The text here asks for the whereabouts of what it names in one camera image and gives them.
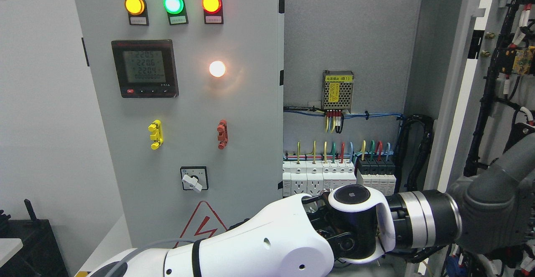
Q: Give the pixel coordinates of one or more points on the white rotary selector switch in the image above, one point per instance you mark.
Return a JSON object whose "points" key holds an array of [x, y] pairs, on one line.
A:
{"points": [[194, 178]]}

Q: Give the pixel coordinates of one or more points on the red electric hazard sign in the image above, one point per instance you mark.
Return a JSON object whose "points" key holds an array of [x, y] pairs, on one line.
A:
{"points": [[203, 223]]}

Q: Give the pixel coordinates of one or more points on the white glowing indicator lamp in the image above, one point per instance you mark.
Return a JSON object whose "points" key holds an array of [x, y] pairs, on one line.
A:
{"points": [[217, 69]]}

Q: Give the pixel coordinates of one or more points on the red indicator light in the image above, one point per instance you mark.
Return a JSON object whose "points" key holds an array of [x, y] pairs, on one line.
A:
{"points": [[212, 6]]}

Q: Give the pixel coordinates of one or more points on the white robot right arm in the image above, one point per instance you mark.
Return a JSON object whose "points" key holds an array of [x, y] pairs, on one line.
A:
{"points": [[302, 236]]}

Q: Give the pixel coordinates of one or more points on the black box at left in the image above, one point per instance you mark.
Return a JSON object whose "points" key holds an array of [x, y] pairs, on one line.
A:
{"points": [[40, 255]]}

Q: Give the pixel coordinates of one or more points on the black digital power meter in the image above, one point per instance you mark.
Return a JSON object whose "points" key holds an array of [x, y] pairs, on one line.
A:
{"points": [[145, 68]]}

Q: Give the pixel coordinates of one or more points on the dark grey robot right hand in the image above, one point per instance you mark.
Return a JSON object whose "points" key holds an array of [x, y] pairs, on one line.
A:
{"points": [[495, 206]]}

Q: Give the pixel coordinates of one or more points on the yellow indicator light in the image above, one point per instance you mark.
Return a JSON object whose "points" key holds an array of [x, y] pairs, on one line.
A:
{"points": [[135, 7]]}

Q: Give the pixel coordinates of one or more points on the red terminal post block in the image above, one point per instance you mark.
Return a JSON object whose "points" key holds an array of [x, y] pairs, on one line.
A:
{"points": [[222, 136]]}

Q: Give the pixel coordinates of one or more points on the perforated metal power supply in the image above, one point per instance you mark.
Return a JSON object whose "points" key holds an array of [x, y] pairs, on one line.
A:
{"points": [[338, 89]]}

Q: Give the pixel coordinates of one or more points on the yellow terminal post block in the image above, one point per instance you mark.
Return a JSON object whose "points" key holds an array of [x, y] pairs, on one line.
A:
{"points": [[155, 129]]}

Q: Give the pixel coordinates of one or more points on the green indicator light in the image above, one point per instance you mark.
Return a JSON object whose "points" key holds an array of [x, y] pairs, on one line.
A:
{"points": [[174, 7]]}

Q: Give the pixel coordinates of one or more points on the grey cabinet door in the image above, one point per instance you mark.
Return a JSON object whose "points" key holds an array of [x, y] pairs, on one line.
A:
{"points": [[477, 32], [247, 35]]}

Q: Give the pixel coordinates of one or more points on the black surge protector modules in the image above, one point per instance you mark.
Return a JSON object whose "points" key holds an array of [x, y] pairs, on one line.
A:
{"points": [[377, 174]]}

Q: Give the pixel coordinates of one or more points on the white socket breaker row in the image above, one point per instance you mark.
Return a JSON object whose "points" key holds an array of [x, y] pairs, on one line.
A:
{"points": [[312, 177]]}

